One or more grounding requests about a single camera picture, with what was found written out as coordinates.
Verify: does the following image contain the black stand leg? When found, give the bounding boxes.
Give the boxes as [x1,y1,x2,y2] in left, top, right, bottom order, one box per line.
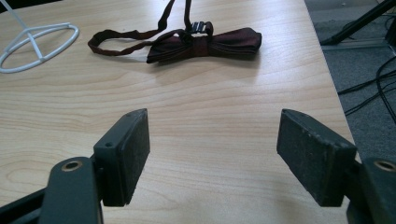
[320,0,396,47]

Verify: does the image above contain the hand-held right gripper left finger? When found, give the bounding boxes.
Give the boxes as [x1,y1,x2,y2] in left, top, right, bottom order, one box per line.
[92,107,151,207]

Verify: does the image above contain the white wire stand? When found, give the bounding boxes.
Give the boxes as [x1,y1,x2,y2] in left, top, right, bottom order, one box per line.
[0,0,80,75]

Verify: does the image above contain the black cable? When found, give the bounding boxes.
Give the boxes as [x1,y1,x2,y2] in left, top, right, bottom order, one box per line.
[337,69,396,96]
[344,55,396,125]

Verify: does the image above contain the dark red bow tie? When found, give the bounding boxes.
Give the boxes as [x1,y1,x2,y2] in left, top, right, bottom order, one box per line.
[87,0,262,64]

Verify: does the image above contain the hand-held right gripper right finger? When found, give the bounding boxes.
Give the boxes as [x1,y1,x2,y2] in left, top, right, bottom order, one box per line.
[276,108,358,208]

